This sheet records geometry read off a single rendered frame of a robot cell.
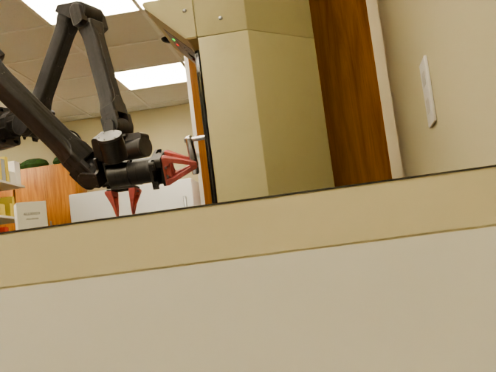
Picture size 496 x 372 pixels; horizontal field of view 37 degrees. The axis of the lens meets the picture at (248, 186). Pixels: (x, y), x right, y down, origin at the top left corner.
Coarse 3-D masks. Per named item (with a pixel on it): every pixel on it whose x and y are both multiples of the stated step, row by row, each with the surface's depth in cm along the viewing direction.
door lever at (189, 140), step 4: (188, 136) 163; (196, 136) 163; (200, 136) 163; (184, 140) 163; (188, 140) 163; (192, 140) 163; (196, 140) 163; (188, 144) 163; (192, 144) 163; (188, 148) 164; (192, 148) 164; (188, 152) 164; (192, 152) 164; (192, 156) 164; (192, 160) 165; (196, 160) 165; (196, 168) 165; (192, 172) 166; (196, 172) 165
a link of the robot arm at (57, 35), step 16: (64, 16) 221; (96, 16) 220; (64, 32) 222; (48, 48) 225; (64, 48) 224; (48, 64) 224; (64, 64) 226; (48, 80) 224; (48, 96) 226; (16, 128) 226
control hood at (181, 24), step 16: (160, 0) 163; (176, 0) 162; (192, 0) 162; (160, 16) 162; (176, 16) 162; (192, 16) 161; (176, 32) 162; (192, 32) 161; (176, 48) 190; (192, 48) 168
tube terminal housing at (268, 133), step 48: (240, 0) 160; (288, 0) 168; (240, 48) 159; (288, 48) 166; (240, 96) 158; (288, 96) 163; (240, 144) 157; (288, 144) 161; (240, 192) 156; (288, 192) 158
